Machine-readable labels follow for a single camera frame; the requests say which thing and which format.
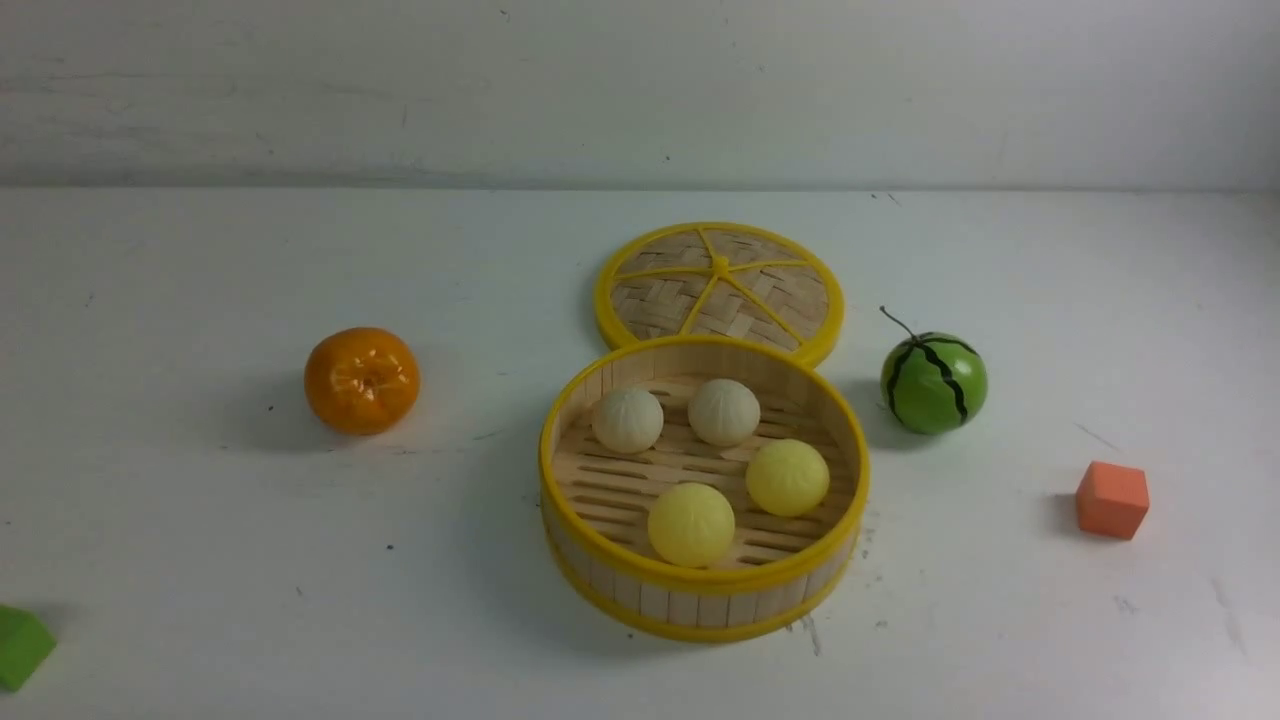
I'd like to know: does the yellow bun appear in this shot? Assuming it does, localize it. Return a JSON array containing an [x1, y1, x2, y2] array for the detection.
[[646, 483, 736, 568], [745, 439, 831, 518]]

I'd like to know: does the green foam block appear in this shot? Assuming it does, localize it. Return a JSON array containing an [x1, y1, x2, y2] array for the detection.
[[0, 605, 58, 692]]

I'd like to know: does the woven bamboo steamer lid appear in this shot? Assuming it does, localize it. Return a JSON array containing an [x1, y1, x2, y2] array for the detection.
[[591, 222, 845, 366]]

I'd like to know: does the orange foam cube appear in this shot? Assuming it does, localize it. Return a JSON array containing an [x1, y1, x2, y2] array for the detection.
[[1075, 460, 1149, 541]]

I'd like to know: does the green toy watermelon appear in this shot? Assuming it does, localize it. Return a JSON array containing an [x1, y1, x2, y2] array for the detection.
[[879, 306, 989, 436]]

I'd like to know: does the white bun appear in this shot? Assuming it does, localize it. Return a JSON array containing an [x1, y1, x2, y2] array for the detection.
[[686, 378, 762, 448], [591, 386, 666, 454]]

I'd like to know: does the bamboo steamer tray yellow rim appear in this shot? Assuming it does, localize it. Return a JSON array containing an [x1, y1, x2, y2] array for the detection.
[[538, 334, 870, 643]]

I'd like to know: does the orange toy tangerine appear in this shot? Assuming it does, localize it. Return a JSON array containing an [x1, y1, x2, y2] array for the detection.
[[303, 327, 422, 436]]

